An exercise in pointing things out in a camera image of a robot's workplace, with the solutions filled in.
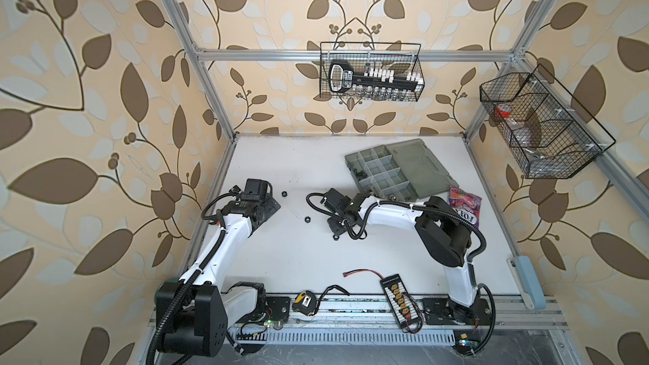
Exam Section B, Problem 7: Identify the grey compartment organizer box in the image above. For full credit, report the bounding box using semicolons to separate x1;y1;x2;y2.
345;140;458;202

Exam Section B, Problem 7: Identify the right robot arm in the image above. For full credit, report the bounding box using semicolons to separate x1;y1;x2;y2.
307;189;495;325

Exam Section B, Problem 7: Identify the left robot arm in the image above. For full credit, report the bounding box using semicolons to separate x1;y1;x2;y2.
145;178;280;364

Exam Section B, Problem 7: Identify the yellow black tape measure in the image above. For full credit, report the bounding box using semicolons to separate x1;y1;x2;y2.
292;291;318;317

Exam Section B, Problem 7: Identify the black charger board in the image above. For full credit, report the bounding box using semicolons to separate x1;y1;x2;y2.
380;274;424;334

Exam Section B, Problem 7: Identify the pink candy bag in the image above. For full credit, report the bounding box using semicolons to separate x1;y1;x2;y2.
448;186;482;228

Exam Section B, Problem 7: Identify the socket set holder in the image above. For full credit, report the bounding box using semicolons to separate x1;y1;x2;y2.
326;59;425;96

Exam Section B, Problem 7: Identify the red black cable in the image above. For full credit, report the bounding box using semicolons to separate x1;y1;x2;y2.
343;268;385;281

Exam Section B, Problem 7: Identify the center wire basket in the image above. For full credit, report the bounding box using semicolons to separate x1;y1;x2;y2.
319;41;425;102

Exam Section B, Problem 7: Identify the wire basket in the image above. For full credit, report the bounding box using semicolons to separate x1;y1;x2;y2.
479;64;616;179
319;41;425;102

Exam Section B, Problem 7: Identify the right wire basket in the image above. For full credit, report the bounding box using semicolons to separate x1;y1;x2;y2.
479;64;616;179

